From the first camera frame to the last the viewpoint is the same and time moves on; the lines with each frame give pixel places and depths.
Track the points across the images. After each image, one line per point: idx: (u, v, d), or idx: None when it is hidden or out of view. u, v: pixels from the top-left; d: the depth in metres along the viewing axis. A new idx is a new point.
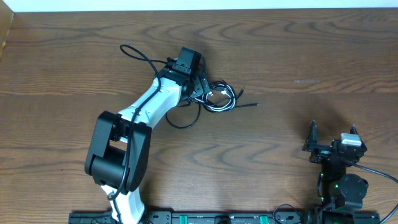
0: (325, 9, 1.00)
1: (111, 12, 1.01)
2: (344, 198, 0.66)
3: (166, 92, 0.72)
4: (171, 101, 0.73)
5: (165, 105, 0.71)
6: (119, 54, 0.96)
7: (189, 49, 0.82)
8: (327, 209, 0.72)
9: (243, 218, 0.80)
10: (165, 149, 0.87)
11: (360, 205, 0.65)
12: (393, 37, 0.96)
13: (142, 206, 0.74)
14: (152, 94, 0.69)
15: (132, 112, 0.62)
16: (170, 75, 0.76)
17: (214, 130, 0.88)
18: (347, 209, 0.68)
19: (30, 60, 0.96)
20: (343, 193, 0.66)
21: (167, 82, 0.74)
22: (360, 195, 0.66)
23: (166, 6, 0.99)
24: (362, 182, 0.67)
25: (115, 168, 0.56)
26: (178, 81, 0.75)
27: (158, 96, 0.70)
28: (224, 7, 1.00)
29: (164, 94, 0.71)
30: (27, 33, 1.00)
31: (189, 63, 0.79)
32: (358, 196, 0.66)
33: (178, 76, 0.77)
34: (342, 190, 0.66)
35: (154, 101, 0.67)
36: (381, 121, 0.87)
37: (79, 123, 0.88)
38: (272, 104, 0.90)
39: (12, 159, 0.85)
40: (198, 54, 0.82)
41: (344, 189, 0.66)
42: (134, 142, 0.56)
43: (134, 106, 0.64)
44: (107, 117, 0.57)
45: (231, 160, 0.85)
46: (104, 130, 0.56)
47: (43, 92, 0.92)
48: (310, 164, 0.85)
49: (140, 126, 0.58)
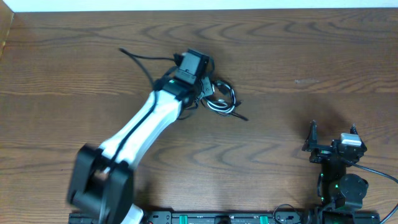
0: (324, 9, 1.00)
1: (112, 12, 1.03)
2: (344, 198, 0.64)
3: (161, 111, 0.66)
4: (167, 119, 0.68)
5: (160, 127, 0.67)
6: (120, 54, 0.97)
7: (196, 53, 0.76)
8: (327, 210, 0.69)
9: (243, 218, 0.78)
10: (166, 149, 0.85)
11: (360, 205, 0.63)
12: (393, 37, 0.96)
13: (141, 213, 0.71)
14: (145, 117, 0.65)
15: (115, 147, 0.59)
16: (169, 86, 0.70)
17: (214, 130, 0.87)
18: (347, 210, 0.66)
19: (32, 61, 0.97)
20: (342, 193, 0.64)
21: (165, 97, 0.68)
22: (360, 195, 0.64)
23: (167, 6, 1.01)
24: (362, 182, 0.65)
25: (94, 208, 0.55)
26: (178, 95, 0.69)
27: (151, 119, 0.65)
28: (224, 7, 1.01)
29: (158, 116, 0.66)
30: (28, 33, 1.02)
31: (194, 70, 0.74)
32: (358, 196, 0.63)
33: (180, 86, 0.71)
34: (342, 190, 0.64)
35: (145, 127, 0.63)
36: (381, 121, 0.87)
37: (79, 123, 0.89)
38: (272, 103, 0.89)
39: (13, 159, 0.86)
40: (204, 58, 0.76)
41: (344, 189, 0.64)
42: (113, 186, 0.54)
43: (119, 137, 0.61)
44: (86, 155, 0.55)
45: (231, 160, 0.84)
46: (83, 169, 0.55)
47: (45, 93, 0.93)
48: (310, 164, 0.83)
49: (122, 167, 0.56)
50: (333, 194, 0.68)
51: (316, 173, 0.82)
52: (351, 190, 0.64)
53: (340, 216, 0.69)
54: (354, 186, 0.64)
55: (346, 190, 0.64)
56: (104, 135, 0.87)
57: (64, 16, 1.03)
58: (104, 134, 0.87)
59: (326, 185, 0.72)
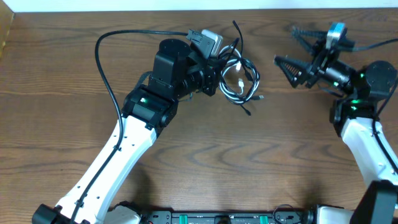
0: (324, 9, 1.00)
1: (112, 12, 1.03)
2: (369, 85, 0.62)
3: (129, 147, 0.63)
4: (140, 150, 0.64)
5: (131, 164, 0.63)
6: (120, 54, 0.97)
7: (166, 55, 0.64)
8: (346, 102, 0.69)
9: (243, 218, 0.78)
10: (166, 149, 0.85)
11: (386, 93, 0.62)
12: (393, 36, 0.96)
13: (136, 219, 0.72)
14: (108, 160, 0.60)
15: (74, 201, 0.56)
16: (140, 107, 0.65)
17: (214, 130, 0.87)
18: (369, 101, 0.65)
19: (32, 60, 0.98)
20: (369, 83, 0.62)
21: (135, 125, 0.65)
22: (388, 82, 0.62)
23: (167, 5, 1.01)
24: (391, 68, 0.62)
25: None
26: (150, 120, 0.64)
27: (116, 159, 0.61)
28: (224, 7, 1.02)
29: (124, 154, 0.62)
30: (28, 33, 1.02)
31: (168, 78, 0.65)
32: (385, 83, 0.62)
33: (155, 104, 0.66)
34: (369, 79, 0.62)
35: (109, 173, 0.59)
36: (381, 121, 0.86)
37: (79, 123, 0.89)
38: (272, 103, 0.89)
39: (13, 159, 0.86)
40: (178, 61, 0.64)
41: (370, 78, 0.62)
42: None
43: (81, 186, 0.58)
44: (45, 213, 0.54)
45: (231, 160, 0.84)
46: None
47: (45, 93, 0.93)
48: (310, 164, 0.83)
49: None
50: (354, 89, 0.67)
51: (314, 173, 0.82)
52: (379, 78, 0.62)
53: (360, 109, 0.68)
54: (383, 74, 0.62)
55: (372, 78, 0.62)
56: (104, 134, 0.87)
57: (64, 16, 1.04)
58: (104, 134, 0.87)
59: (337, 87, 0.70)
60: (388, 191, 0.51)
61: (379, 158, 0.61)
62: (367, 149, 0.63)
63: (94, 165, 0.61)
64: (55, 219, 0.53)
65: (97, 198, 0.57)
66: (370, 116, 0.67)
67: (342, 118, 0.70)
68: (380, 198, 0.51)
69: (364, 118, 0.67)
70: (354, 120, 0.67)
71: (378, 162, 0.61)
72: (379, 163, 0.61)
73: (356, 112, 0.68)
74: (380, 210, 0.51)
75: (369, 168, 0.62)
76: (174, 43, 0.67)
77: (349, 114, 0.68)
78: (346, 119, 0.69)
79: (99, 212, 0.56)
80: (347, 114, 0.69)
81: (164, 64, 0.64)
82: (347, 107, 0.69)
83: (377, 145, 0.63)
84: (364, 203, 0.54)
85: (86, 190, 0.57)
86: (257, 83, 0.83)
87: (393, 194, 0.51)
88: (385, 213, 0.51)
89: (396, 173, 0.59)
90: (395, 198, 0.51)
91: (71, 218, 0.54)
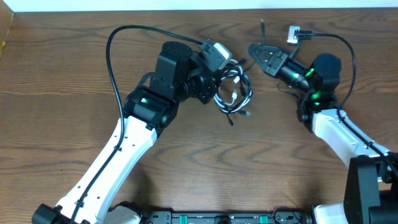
0: (324, 9, 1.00)
1: (111, 12, 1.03)
2: (319, 76, 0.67)
3: (129, 147, 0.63)
4: (141, 151, 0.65)
5: (131, 165, 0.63)
6: (120, 54, 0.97)
7: (169, 56, 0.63)
8: (308, 99, 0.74)
9: (243, 218, 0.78)
10: (166, 149, 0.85)
11: (337, 80, 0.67)
12: (393, 35, 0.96)
13: (136, 219, 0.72)
14: (108, 160, 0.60)
15: (74, 201, 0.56)
16: (140, 108, 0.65)
17: (214, 130, 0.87)
18: (327, 90, 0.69)
19: (31, 60, 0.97)
20: (319, 74, 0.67)
21: (135, 126, 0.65)
22: (336, 70, 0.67)
23: (166, 5, 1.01)
24: (334, 58, 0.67)
25: None
26: (150, 121, 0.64)
27: (116, 160, 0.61)
28: (224, 7, 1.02)
29: (124, 155, 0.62)
30: (28, 33, 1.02)
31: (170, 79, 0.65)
32: (334, 71, 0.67)
33: (155, 104, 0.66)
34: (318, 71, 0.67)
35: (109, 173, 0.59)
36: (380, 121, 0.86)
37: (79, 123, 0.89)
38: (272, 103, 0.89)
39: (13, 160, 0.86)
40: (181, 62, 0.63)
41: (319, 70, 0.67)
42: None
43: (81, 186, 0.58)
44: (45, 213, 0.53)
45: (231, 161, 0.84)
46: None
47: (45, 93, 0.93)
48: (310, 164, 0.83)
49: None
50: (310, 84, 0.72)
51: (314, 173, 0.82)
52: (326, 68, 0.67)
53: (323, 102, 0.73)
54: (329, 65, 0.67)
55: (321, 70, 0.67)
56: (104, 135, 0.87)
57: (64, 15, 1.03)
58: (104, 134, 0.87)
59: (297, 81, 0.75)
60: (368, 163, 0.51)
61: (351, 139, 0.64)
62: (338, 134, 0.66)
63: (94, 165, 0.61)
64: (55, 219, 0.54)
65: (97, 198, 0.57)
66: (335, 107, 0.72)
67: (309, 115, 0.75)
68: (362, 175, 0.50)
69: (329, 109, 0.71)
70: (319, 113, 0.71)
71: (350, 142, 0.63)
72: (351, 142, 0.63)
73: (319, 107, 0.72)
74: (365, 184, 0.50)
75: (346, 151, 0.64)
76: (178, 45, 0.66)
77: (314, 108, 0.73)
78: (312, 115, 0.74)
79: (99, 212, 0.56)
80: (312, 111, 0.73)
81: (165, 65, 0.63)
82: (311, 104, 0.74)
83: (346, 129, 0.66)
84: (350, 183, 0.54)
85: (86, 190, 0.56)
86: (247, 99, 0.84)
87: (372, 166, 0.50)
88: (372, 185, 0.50)
89: (369, 147, 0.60)
90: (375, 169, 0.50)
91: (71, 217, 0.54)
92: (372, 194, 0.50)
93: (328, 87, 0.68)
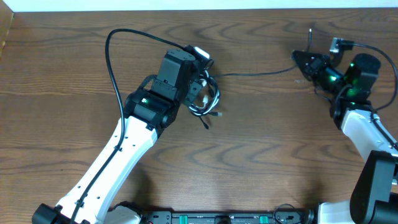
0: (324, 9, 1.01)
1: (111, 12, 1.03)
2: (360, 68, 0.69)
3: (129, 148, 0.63)
4: (142, 150, 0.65)
5: (131, 165, 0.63)
6: (120, 54, 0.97)
7: (175, 58, 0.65)
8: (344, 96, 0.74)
9: (243, 218, 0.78)
10: (166, 149, 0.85)
11: (374, 75, 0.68)
12: (393, 35, 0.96)
13: (136, 219, 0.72)
14: (109, 160, 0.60)
15: (74, 201, 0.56)
16: (141, 107, 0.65)
17: (214, 130, 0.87)
18: (364, 86, 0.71)
19: (31, 60, 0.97)
20: (359, 66, 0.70)
21: (135, 126, 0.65)
22: (374, 66, 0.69)
23: (166, 5, 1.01)
24: (372, 58, 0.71)
25: None
26: (150, 121, 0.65)
27: (116, 160, 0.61)
28: (224, 7, 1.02)
29: (124, 155, 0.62)
30: (28, 33, 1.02)
31: (173, 80, 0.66)
32: (373, 68, 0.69)
33: (156, 105, 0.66)
34: (358, 64, 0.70)
35: (109, 173, 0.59)
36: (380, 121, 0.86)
37: (79, 123, 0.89)
38: (272, 103, 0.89)
39: (12, 159, 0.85)
40: (186, 65, 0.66)
41: (359, 63, 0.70)
42: None
43: (81, 186, 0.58)
44: (45, 213, 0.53)
45: (231, 161, 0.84)
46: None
47: (45, 93, 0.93)
48: (309, 164, 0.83)
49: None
50: (346, 83, 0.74)
51: (314, 173, 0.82)
52: (365, 63, 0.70)
53: (358, 102, 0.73)
54: (368, 62, 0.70)
55: (361, 63, 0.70)
56: (104, 134, 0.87)
57: (64, 16, 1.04)
58: (104, 134, 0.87)
59: (336, 82, 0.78)
60: (387, 159, 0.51)
61: (377, 137, 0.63)
62: (365, 130, 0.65)
63: (94, 165, 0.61)
64: (55, 219, 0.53)
65: (97, 198, 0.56)
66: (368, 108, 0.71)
67: (342, 112, 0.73)
68: (378, 167, 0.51)
69: (362, 108, 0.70)
70: (354, 110, 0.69)
71: (376, 139, 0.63)
72: (377, 140, 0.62)
73: (355, 105, 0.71)
74: (379, 177, 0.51)
75: (368, 147, 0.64)
76: (181, 51, 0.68)
77: (349, 106, 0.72)
78: (344, 112, 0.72)
79: (99, 212, 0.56)
80: (346, 107, 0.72)
81: (171, 67, 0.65)
82: (346, 101, 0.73)
83: (375, 128, 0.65)
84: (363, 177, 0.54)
85: (86, 190, 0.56)
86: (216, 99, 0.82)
87: (392, 163, 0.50)
88: (384, 180, 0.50)
89: (393, 147, 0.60)
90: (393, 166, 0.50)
91: (71, 217, 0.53)
92: (384, 188, 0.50)
93: (366, 81, 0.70)
